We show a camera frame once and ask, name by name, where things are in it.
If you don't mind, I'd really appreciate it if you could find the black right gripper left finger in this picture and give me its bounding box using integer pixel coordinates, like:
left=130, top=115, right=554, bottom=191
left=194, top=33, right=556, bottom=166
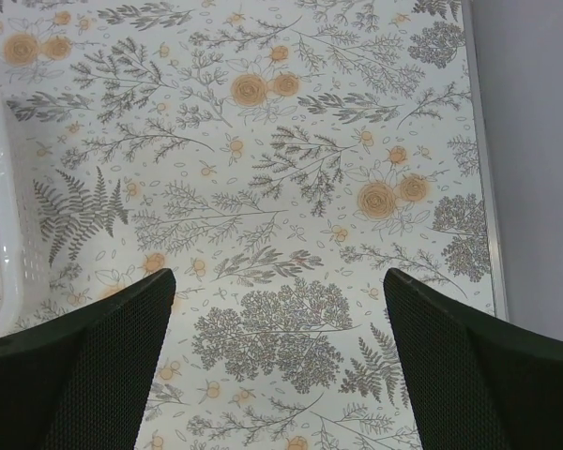
left=0, top=268, right=176, bottom=450

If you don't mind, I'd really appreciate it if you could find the floral table mat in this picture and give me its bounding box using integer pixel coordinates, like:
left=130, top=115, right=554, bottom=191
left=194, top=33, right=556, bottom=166
left=0, top=1, right=495, bottom=449

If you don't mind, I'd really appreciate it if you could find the aluminium table frame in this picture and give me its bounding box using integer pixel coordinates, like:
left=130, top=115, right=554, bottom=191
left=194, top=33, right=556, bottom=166
left=461, top=0, right=510, bottom=322

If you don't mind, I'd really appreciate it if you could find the white plastic basket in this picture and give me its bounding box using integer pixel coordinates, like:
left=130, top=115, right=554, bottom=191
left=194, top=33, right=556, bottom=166
left=0, top=92, right=50, bottom=337

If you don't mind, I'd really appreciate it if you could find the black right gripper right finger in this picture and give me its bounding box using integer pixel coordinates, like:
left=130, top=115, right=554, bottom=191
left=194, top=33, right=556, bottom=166
left=384, top=268, right=563, bottom=449

